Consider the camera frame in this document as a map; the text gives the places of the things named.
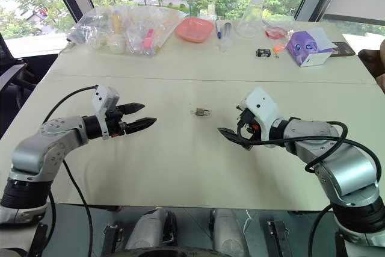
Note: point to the small orange object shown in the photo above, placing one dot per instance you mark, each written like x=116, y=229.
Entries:
x=278, y=48

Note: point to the clear glass conical flask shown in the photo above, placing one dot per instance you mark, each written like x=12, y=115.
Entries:
x=252, y=19

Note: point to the silver robot left leg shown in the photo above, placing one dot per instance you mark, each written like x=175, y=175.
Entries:
x=147, y=230

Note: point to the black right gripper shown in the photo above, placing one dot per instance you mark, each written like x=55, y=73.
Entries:
x=248, y=121

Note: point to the silver robot leg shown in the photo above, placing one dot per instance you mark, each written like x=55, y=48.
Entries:
x=147, y=230
x=227, y=233

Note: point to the dark flat phone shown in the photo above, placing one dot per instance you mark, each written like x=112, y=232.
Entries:
x=344, y=49

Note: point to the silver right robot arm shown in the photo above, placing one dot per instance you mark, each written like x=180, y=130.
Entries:
x=346, y=172

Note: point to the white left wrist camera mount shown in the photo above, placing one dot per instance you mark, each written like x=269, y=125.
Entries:
x=103, y=96

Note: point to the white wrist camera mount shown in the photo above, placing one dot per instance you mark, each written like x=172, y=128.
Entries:
x=103, y=96
x=261, y=103

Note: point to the clear bag with red item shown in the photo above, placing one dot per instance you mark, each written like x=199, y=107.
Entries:
x=276, y=32

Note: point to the blue pen in wrapper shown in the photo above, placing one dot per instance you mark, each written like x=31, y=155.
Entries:
x=226, y=35

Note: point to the small brass padlock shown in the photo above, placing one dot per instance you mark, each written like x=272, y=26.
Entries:
x=202, y=112

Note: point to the small black box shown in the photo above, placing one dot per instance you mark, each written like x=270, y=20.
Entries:
x=263, y=52

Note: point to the purple tissue pack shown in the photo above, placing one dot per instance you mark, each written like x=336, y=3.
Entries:
x=306, y=47

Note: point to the dark rounded robot base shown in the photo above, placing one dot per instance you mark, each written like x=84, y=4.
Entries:
x=177, y=252

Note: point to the small metal trinket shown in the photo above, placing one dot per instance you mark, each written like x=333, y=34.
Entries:
x=276, y=55

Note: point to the silver robot right leg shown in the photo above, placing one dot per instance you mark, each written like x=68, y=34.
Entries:
x=227, y=233

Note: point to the black office chair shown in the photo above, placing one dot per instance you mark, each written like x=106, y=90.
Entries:
x=12, y=73

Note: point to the brown chair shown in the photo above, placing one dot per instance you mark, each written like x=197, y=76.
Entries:
x=374, y=58

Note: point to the pink plastic bowl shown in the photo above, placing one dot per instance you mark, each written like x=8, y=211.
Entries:
x=194, y=29

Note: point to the black metal bracket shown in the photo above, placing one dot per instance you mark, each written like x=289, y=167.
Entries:
x=112, y=239
x=278, y=237

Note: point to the blue white pen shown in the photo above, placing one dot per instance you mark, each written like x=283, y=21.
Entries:
x=218, y=29

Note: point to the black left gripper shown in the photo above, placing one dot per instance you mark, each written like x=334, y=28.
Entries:
x=115, y=124

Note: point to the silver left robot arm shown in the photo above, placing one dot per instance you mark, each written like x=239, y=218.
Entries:
x=36, y=151

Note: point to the clear plastic bag of items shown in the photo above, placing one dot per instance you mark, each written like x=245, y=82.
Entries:
x=129, y=25

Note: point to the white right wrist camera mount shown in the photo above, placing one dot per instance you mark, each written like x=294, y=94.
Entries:
x=261, y=103

